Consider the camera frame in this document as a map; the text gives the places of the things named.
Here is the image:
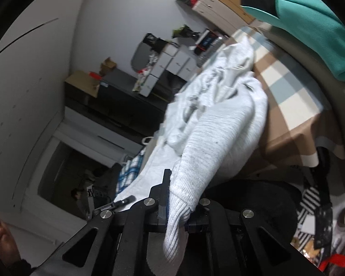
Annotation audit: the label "person's head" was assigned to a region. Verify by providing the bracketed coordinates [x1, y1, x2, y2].
[0, 198, 22, 268]

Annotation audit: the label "small cardboard box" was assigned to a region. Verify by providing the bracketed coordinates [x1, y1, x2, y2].
[99, 57, 117, 77]

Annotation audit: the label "light grey sweatshirt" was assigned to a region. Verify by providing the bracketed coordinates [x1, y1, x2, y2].
[113, 36, 269, 265]

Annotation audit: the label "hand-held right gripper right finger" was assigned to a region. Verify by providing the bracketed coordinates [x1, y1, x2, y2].
[186, 198, 326, 276]

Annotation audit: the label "black red flat box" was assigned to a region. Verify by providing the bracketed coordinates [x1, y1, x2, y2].
[194, 29, 223, 55]

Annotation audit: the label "red object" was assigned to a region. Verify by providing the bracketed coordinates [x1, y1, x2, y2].
[320, 253, 345, 271]

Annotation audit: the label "grey arched mirror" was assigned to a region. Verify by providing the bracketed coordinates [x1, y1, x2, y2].
[131, 42, 153, 72]

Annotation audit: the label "black white striped cloth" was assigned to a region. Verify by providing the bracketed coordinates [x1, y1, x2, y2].
[290, 184, 320, 249]

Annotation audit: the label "teal black jacket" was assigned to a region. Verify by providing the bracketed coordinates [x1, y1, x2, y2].
[241, 0, 345, 82]

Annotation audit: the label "white drawer desk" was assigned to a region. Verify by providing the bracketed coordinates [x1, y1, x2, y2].
[132, 43, 199, 97]

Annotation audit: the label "dark wrapped flower bouquet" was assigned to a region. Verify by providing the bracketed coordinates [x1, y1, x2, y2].
[172, 24, 199, 40]

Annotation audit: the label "black scuffed bar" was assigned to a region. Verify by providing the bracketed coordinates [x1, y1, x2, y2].
[313, 147, 334, 249]

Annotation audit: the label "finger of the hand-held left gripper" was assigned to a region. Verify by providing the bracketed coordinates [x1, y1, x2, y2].
[93, 195, 136, 214]

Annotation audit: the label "blue plaid quilt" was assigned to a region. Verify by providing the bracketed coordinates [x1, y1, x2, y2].
[116, 149, 147, 194]

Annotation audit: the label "large cardboard box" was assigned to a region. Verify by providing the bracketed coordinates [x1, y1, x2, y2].
[65, 70, 102, 98]

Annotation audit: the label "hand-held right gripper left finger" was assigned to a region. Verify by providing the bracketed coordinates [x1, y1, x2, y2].
[37, 169, 173, 276]

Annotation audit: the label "dark wardrobe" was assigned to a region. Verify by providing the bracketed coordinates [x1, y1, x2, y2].
[65, 69, 173, 144]

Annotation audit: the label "brown blue checked bedsheet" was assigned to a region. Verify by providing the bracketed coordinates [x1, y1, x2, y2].
[227, 26, 345, 179]

